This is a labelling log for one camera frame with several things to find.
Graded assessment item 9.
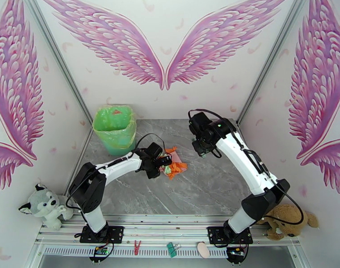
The green binder clip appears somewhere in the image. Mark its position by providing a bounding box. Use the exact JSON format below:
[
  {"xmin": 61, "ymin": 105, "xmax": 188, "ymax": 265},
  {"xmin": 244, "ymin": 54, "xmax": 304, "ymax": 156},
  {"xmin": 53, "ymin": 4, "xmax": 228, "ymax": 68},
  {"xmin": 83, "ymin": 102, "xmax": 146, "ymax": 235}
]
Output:
[{"xmin": 166, "ymin": 242, "xmax": 182, "ymax": 258}]

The aluminium mounting rail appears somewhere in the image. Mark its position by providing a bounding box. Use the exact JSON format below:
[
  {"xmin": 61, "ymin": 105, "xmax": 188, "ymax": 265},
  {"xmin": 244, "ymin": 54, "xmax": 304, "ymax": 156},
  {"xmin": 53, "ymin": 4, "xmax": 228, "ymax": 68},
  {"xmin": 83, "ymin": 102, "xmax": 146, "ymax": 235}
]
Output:
[{"xmin": 34, "ymin": 214, "xmax": 302, "ymax": 248}]

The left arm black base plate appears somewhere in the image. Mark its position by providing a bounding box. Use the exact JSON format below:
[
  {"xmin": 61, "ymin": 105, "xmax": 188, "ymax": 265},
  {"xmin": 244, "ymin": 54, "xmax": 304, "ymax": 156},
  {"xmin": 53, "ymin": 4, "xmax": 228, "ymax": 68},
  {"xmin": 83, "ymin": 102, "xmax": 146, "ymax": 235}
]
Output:
[{"xmin": 80, "ymin": 226, "xmax": 125, "ymax": 244}]

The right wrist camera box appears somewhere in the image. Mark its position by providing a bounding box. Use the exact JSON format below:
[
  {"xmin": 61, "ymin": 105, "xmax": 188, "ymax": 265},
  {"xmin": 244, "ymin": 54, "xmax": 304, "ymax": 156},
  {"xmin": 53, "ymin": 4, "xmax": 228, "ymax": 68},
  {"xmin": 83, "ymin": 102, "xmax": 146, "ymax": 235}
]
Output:
[{"xmin": 188, "ymin": 112, "xmax": 212, "ymax": 134}]

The aluminium frame post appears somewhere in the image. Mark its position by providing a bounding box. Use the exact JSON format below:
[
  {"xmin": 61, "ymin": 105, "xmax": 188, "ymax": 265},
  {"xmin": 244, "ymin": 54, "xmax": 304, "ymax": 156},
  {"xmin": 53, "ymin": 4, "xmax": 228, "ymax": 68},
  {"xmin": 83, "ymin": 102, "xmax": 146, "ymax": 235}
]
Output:
[
  {"xmin": 21, "ymin": 0, "xmax": 94, "ymax": 124},
  {"xmin": 236, "ymin": 0, "xmax": 312, "ymax": 126}
]

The white slotted cable tray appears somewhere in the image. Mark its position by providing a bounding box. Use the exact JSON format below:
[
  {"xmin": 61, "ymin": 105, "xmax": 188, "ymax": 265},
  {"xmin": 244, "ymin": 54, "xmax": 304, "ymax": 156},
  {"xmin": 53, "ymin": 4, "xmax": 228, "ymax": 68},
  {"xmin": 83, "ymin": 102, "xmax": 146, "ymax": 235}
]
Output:
[{"xmin": 42, "ymin": 245, "xmax": 232, "ymax": 259}]

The pink plastic dustpan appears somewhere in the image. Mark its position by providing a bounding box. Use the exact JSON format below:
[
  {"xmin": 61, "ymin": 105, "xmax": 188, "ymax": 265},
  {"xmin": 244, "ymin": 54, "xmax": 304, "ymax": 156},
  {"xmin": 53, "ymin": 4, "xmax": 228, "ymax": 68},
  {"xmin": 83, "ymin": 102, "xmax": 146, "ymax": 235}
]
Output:
[{"xmin": 158, "ymin": 151, "xmax": 189, "ymax": 176}]

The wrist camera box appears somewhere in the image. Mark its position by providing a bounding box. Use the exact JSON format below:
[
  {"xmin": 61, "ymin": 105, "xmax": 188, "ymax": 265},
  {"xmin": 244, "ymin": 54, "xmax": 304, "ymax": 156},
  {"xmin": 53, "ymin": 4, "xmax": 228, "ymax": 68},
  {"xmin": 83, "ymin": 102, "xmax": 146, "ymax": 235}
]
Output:
[
  {"xmin": 188, "ymin": 112, "xmax": 212, "ymax": 134},
  {"xmin": 146, "ymin": 142, "xmax": 164, "ymax": 159}
]

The small circuit board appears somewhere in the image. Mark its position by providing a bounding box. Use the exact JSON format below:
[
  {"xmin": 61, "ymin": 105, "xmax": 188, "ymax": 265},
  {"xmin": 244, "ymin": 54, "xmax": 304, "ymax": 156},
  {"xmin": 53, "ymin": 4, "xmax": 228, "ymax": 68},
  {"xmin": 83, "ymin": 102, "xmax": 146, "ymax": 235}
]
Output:
[
  {"xmin": 226, "ymin": 247, "xmax": 248, "ymax": 263},
  {"xmin": 88, "ymin": 246, "xmax": 111, "ymax": 263}
]

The pink oval pad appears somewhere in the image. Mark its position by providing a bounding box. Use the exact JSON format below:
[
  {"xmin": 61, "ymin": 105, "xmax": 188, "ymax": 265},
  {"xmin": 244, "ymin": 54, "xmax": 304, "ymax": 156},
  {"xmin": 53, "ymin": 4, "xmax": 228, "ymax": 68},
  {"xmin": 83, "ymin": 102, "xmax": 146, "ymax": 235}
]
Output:
[{"xmin": 197, "ymin": 241, "xmax": 211, "ymax": 259}]

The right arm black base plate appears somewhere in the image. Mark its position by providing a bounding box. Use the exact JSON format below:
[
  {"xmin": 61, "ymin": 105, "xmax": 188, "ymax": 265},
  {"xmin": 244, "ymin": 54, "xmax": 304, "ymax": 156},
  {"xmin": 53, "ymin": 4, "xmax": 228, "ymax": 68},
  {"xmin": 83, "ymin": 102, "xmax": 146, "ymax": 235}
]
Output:
[{"xmin": 207, "ymin": 226, "xmax": 254, "ymax": 246}]

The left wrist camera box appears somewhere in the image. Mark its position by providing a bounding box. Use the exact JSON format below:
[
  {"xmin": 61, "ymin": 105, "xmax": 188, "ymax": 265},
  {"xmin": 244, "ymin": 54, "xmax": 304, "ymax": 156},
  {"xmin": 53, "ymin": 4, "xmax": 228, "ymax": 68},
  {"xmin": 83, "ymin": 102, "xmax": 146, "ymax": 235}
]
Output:
[{"xmin": 146, "ymin": 142, "xmax": 164, "ymax": 159}]

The grey white husky plush toy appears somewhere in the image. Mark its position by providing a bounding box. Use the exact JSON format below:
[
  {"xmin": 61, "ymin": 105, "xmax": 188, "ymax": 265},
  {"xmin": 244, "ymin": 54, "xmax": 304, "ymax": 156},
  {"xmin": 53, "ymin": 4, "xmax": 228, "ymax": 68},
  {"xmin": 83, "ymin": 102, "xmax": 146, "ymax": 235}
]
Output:
[{"xmin": 18, "ymin": 184, "xmax": 74, "ymax": 231}]

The left small circuit board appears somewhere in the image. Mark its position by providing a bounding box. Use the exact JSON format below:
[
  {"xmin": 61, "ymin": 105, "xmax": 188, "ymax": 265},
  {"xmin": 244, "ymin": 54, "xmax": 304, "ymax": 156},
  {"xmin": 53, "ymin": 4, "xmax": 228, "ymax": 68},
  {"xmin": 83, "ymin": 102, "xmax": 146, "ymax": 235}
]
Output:
[{"xmin": 88, "ymin": 246, "xmax": 111, "ymax": 263}]

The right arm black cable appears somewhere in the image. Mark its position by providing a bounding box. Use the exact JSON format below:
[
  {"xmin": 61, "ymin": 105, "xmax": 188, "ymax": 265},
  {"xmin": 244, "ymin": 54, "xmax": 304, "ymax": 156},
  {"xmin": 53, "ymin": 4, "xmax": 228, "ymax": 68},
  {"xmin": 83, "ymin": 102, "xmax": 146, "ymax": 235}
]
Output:
[{"xmin": 188, "ymin": 109, "xmax": 304, "ymax": 225}]

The brown plush bear toy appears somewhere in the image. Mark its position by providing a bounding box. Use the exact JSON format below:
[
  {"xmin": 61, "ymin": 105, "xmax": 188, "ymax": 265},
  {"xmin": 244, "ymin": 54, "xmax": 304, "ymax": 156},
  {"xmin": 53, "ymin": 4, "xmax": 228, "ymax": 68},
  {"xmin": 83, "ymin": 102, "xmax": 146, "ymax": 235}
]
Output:
[{"xmin": 256, "ymin": 203, "xmax": 319, "ymax": 242}]

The green plastic trash bin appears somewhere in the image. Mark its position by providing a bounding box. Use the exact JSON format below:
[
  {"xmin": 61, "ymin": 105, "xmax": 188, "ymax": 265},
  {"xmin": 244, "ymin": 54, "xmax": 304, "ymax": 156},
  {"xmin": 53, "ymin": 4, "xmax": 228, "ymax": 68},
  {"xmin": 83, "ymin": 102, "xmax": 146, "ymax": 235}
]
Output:
[{"xmin": 108, "ymin": 140, "xmax": 138, "ymax": 157}]

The right small circuit board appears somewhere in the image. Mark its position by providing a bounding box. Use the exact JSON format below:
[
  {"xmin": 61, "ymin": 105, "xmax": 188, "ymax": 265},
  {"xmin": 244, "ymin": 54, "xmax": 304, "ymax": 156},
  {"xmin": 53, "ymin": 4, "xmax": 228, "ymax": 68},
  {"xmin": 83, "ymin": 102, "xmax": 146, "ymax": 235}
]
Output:
[{"xmin": 226, "ymin": 247, "xmax": 248, "ymax": 263}]

